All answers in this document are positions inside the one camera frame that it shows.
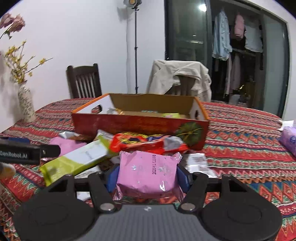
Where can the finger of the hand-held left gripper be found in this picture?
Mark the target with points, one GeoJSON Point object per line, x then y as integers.
{"type": "Point", "coordinates": [52, 150]}
{"type": "Point", "coordinates": [13, 139]}

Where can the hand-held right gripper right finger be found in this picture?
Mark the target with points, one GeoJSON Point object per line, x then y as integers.
{"type": "Point", "coordinates": [182, 178]}

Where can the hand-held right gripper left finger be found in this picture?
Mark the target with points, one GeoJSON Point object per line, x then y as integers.
{"type": "Point", "coordinates": [113, 176]}

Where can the white green snack bar packet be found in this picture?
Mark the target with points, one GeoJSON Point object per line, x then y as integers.
{"type": "Point", "coordinates": [76, 160]}

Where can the pink snack packet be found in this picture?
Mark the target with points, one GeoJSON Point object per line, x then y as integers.
{"type": "Point", "coordinates": [67, 144]}
{"type": "Point", "coordinates": [143, 173]}

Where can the red snack bag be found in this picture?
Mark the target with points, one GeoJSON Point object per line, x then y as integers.
{"type": "Point", "coordinates": [138, 144]}

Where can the red cardboard box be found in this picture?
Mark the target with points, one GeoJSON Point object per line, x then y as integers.
{"type": "Point", "coordinates": [138, 125]}

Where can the silver snack packet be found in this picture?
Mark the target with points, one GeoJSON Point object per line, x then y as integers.
{"type": "Point", "coordinates": [69, 134]}

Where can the floral ceramic vase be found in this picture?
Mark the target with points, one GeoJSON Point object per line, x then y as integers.
{"type": "Point", "coordinates": [26, 104]}

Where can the light green snack packet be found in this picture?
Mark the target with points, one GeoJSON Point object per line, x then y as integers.
{"type": "Point", "coordinates": [171, 115]}

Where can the yellow flower branches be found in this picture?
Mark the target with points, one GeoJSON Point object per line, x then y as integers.
{"type": "Point", "coordinates": [19, 74]}

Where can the dark wooden chair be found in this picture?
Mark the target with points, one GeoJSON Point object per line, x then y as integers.
{"type": "Point", "coordinates": [83, 69]}

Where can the brown wooden chair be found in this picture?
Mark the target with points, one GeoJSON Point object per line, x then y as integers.
{"type": "Point", "coordinates": [185, 85]}

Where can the beige jacket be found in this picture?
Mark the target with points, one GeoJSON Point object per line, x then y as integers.
{"type": "Point", "coordinates": [161, 76]}

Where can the purple tissue pack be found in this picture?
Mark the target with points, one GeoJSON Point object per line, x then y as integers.
{"type": "Point", "coordinates": [289, 141]}

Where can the pale hanging clothes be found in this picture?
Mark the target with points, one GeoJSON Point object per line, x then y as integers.
{"type": "Point", "coordinates": [235, 71]}

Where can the white hanging shirt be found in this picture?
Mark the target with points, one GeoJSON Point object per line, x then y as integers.
{"type": "Point", "coordinates": [253, 37]}

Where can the pink hanging garment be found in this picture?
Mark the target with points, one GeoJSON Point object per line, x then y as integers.
{"type": "Point", "coordinates": [239, 25]}

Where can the studio light on stand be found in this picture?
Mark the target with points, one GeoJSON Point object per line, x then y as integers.
{"type": "Point", "coordinates": [129, 2]}

